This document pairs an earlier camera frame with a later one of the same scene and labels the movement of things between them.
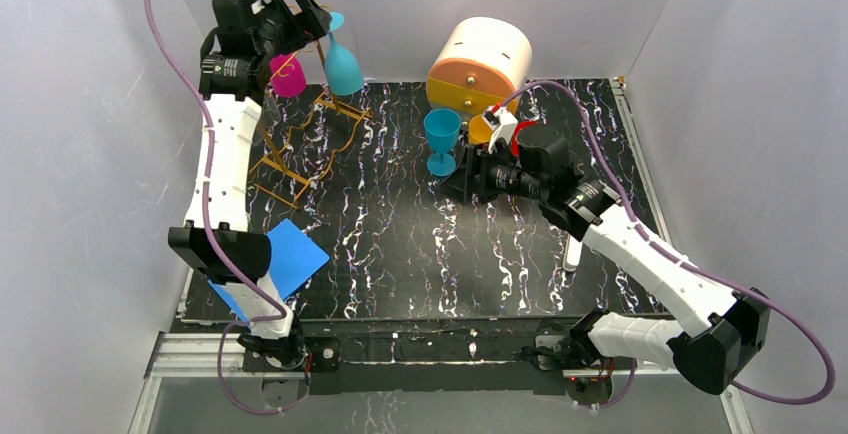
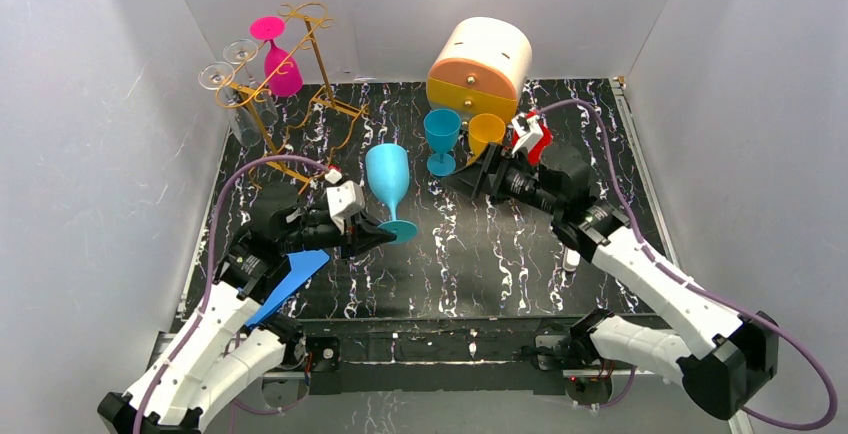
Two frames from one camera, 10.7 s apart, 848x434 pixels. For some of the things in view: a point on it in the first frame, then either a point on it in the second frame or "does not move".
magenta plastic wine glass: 288,75 does not move
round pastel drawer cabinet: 475,64 does not move
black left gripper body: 303,8 → 351,236
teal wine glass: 343,72 → 388,168
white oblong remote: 572,250 does not move
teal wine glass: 442,126 does not move
